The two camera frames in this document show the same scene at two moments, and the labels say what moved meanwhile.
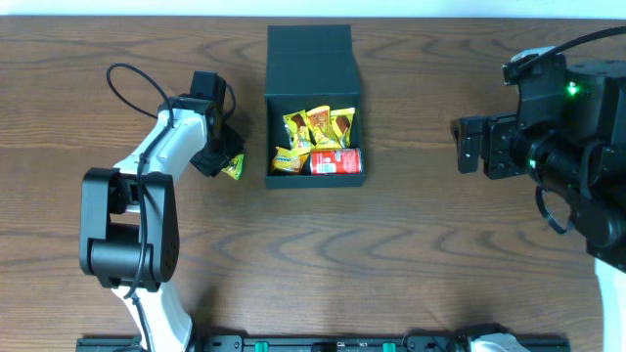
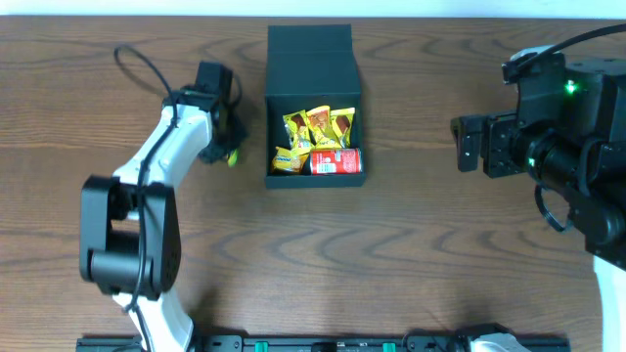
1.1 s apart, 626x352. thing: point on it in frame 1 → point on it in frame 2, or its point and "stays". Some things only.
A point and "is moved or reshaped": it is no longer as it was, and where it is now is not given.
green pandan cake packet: x=235 y=167 is moved or reshaped
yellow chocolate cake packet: x=298 y=132 stays
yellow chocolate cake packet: x=341 y=122 stays
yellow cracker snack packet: x=289 y=161 stays
